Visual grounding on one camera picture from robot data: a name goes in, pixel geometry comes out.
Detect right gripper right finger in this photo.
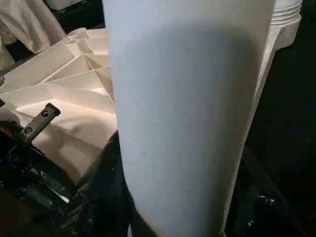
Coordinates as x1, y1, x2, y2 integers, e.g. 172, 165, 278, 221
223, 145, 310, 237

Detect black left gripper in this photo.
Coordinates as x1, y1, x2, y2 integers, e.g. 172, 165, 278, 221
0, 102, 78, 204

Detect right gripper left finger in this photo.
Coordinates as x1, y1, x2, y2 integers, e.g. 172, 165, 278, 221
58, 129, 139, 237

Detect white plastic table top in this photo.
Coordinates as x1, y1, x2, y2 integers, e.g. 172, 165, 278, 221
0, 0, 304, 183

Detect white plastic table leg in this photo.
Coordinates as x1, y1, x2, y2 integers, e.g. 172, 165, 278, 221
102, 0, 277, 237
270, 0, 304, 26

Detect black mat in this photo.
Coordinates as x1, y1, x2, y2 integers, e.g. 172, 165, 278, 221
0, 0, 316, 237

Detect white plastic sheet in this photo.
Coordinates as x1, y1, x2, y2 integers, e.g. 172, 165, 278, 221
0, 0, 68, 70

